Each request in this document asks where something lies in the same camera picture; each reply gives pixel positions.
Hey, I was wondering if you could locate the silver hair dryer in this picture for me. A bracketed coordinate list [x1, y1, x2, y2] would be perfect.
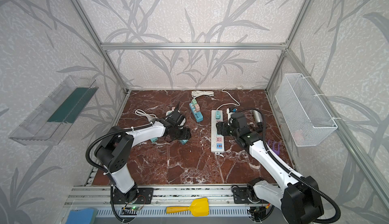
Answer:
[251, 109, 263, 126]

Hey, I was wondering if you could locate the clear plastic wall shelf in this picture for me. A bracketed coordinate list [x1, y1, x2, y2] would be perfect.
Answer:
[9, 76, 99, 146]

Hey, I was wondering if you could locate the white long power strip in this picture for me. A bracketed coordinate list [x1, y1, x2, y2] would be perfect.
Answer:
[210, 85, 244, 154]

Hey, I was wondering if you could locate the blue power strip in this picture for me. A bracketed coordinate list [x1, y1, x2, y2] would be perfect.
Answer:
[189, 90, 214, 123]

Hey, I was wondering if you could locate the yellow toy shovel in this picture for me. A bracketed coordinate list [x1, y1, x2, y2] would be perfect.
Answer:
[166, 197, 210, 217]

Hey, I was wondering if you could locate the white wire basket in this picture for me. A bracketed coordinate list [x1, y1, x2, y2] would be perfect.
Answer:
[275, 73, 337, 147]

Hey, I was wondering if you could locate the pink plug adapter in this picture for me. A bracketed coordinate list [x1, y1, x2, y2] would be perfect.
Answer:
[194, 103, 200, 112]

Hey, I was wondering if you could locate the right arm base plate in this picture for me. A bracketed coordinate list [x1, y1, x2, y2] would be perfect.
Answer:
[231, 185, 254, 204]

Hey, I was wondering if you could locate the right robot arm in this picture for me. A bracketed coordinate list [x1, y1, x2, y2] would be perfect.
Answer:
[216, 108, 341, 224]

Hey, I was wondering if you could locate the blue sponge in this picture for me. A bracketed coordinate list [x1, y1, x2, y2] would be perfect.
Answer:
[65, 208, 97, 224]

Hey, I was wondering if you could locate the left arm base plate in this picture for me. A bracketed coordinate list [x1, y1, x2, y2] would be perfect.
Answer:
[110, 186, 154, 205]

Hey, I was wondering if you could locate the aluminium frame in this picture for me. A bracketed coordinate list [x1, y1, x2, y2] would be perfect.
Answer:
[57, 0, 389, 224]

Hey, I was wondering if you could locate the purple pink toy rake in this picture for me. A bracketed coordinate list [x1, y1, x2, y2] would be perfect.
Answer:
[267, 140, 282, 156]

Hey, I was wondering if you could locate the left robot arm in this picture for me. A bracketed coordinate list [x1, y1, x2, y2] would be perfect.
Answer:
[85, 107, 191, 194]

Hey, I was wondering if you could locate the white square power strip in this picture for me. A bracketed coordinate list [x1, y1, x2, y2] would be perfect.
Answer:
[135, 107, 175, 122]

